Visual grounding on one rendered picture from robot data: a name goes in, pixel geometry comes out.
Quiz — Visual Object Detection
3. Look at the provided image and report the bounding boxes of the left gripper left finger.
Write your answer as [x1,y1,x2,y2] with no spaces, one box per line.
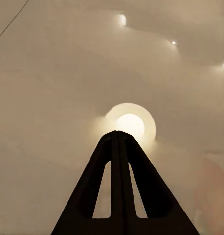
[51,130,125,235]

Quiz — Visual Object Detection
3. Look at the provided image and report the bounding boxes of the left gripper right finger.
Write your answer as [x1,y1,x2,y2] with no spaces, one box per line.
[117,130,200,235]

